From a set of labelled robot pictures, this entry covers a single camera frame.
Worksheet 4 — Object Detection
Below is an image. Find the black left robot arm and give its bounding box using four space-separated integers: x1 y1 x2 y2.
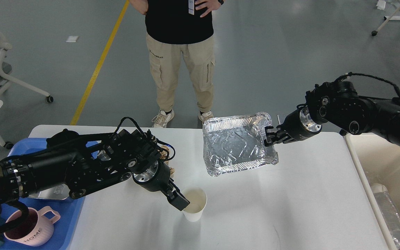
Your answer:
0 123 190 234

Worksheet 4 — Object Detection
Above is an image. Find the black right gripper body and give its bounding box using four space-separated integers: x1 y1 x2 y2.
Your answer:
277 106 322 143

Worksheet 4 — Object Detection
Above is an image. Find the blue plastic tray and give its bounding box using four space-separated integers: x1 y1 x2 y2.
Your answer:
0 138 84 250

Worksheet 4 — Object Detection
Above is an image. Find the aluminium foil tray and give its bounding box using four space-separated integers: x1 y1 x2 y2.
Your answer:
202 112 279 177

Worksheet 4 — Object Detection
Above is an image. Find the brown paper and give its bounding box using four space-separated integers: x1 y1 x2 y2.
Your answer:
160 145 175 178

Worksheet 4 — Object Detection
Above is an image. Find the person's left hand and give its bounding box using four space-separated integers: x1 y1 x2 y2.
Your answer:
194 0 225 18

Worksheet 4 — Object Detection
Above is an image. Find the clear plastic floor plate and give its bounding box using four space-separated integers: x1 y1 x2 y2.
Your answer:
277 114 288 125

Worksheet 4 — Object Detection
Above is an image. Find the beige plastic bin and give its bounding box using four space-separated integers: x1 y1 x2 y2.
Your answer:
344 133 400 250

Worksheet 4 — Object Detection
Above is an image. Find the pink ceramic mug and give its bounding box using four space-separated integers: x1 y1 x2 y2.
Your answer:
3 206 61 247

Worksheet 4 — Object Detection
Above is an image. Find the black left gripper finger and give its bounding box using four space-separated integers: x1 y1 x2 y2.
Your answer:
167 186 190 211

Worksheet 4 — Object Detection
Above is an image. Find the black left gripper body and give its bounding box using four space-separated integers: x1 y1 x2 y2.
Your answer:
132 160 174 192

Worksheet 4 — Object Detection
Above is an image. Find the white paper cup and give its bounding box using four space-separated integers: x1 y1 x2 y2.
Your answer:
182 186 207 223

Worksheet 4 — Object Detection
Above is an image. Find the person's right hand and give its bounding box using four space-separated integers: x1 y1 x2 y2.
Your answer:
129 0 149 15

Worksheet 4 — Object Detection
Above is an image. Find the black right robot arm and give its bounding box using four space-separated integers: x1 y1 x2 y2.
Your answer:
264 72 400 146

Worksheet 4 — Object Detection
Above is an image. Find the square stainless steel tray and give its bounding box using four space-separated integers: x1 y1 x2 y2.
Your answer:
29 184 70 200

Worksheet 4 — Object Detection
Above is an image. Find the foil tray inside bin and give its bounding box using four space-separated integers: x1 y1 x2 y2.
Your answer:
371 183 400 250

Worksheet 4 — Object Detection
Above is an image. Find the person in black shirt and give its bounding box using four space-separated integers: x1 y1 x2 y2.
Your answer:
144 0 216 128

